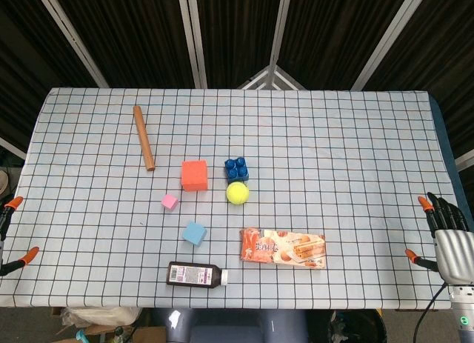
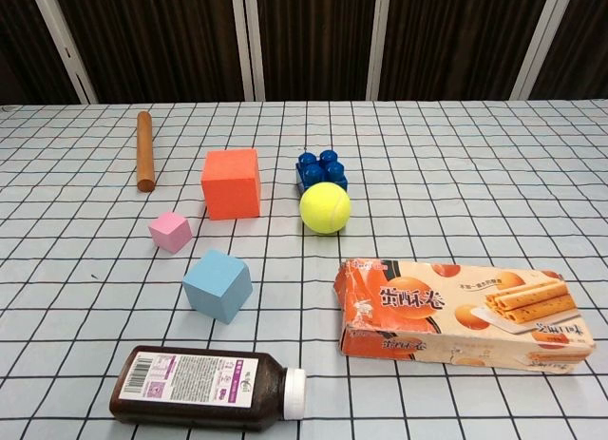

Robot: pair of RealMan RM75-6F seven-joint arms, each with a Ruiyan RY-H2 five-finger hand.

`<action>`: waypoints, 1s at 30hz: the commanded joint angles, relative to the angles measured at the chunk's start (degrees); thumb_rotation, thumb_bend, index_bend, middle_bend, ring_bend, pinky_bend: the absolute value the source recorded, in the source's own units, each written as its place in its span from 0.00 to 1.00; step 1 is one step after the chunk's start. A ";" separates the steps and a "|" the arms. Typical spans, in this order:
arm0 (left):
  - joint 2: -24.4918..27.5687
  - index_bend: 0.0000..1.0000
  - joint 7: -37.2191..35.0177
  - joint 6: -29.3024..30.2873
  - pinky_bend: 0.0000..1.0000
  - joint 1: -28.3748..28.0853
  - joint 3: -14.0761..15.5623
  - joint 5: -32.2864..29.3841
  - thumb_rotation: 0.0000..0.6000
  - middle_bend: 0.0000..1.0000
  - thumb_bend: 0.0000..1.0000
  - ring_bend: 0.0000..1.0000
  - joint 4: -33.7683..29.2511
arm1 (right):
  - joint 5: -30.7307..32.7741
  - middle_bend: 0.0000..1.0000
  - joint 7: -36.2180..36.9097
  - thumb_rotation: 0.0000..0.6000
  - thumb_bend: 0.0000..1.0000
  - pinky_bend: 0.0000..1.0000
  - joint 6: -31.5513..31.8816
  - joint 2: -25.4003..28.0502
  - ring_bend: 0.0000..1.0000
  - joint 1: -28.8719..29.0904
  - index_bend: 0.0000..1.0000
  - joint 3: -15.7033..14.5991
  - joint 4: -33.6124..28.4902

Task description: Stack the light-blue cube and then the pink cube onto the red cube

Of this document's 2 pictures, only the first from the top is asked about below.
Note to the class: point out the grey-blue robot torso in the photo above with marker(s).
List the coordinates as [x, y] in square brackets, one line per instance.
[237, 326]

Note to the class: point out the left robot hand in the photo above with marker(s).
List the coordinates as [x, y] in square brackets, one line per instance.
[7, 213]

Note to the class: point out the black waste bin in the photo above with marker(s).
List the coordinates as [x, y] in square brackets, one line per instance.
[357, 326]

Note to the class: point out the large orange foam cube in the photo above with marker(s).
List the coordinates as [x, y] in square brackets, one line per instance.
[194, 175]

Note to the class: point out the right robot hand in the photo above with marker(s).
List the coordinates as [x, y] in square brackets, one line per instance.
[453, 250]

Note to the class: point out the yellow tennis ball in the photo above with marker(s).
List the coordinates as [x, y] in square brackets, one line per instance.
[237, 193]

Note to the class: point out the orange egg roll box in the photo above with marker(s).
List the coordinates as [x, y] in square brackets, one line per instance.
[283, 248]

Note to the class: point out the medium blue foam cube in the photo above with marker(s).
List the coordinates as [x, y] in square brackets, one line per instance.
[194, 235]

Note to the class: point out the light blue checkered tablecloth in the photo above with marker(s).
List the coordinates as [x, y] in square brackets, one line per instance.
[333, 154]

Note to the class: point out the brown bottle white cap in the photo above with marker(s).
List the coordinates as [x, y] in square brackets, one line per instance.
[194, 274]

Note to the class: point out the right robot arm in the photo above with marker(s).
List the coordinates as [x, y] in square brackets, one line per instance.
[463, 313]

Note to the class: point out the clear plastic bag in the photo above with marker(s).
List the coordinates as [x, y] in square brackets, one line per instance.
[100, 315]

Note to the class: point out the wooden rolling pin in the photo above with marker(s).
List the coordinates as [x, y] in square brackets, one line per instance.
[143, 137]

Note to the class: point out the blue studded toy brick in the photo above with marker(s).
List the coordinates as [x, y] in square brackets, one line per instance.
[236, 169]

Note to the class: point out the small pink foam cube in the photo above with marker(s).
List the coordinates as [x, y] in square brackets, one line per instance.
[170, 202]

